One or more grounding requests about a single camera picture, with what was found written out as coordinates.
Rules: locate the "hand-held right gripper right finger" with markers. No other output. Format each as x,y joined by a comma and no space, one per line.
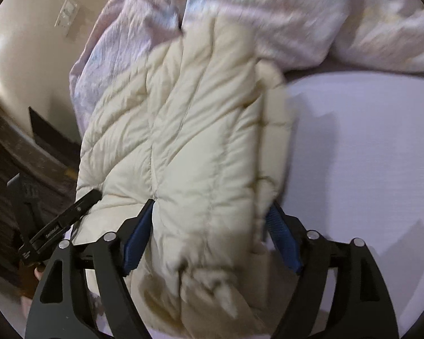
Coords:
284,240

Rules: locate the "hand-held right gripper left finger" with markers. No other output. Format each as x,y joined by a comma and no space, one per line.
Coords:
138,240

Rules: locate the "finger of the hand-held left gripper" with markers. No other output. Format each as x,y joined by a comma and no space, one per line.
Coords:
23,197

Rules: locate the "cream puffer jacket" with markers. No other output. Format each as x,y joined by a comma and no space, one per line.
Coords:
183,141

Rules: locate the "dark wooden furniture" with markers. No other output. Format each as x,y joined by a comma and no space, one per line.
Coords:
10,155

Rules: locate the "black flat panel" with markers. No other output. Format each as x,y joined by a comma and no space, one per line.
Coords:
47,132

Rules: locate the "pink floral duvet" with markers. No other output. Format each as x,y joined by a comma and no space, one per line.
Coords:
268,10

